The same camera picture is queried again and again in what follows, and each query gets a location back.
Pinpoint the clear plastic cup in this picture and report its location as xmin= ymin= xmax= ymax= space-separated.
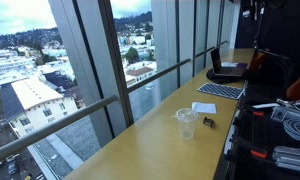
xmin=175 ymin=107 xmax=199 ymax=140

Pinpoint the white paper sheet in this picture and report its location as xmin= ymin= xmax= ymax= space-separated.
xmin=191 ymin=101 xmax=218 ymax=115

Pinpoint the dark staple remover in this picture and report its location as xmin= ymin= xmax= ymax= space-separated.
xmin=202 ymin=116 xmax=215 ymax=129

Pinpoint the black laptop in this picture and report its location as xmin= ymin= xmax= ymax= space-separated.
xmin=210 ymin=47 xmax=248 ymax=78

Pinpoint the small white paper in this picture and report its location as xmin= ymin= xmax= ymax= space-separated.
xmin=220 ymin=61 xmax=240 ymax=68

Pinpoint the grey metal handrail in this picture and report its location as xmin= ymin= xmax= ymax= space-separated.
xmin=0 ymin=39 xmax=230 ymax=166

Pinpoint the dark framed chair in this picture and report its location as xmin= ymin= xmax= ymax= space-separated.
xmin=247 ymin=48 xmax=295 ymax=98

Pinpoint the black perforated breadboard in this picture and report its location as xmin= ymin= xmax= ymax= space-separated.
xmin=223 ymin=96 xmax=300 ymax=180

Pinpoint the aluminium extrusion bar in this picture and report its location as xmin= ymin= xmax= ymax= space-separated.
xmin=270 ymin=106 xmax=300 ymax=126
xmin=272 ymin=145 xmax=300 ymax=174

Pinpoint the black clamp red handle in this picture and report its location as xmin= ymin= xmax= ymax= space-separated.
xmin=238 ymin=104 xmax=266 ymax=118
xmin=228 ymin=136 xmax=269 ymax=161

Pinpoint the black camera stand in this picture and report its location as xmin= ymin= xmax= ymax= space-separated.
xmin=252 ymin=0 xmax=268 ymax=51

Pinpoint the grey coiled cable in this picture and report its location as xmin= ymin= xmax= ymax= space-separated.
xmin=282 ymin=99 xmax=300 ymax=145

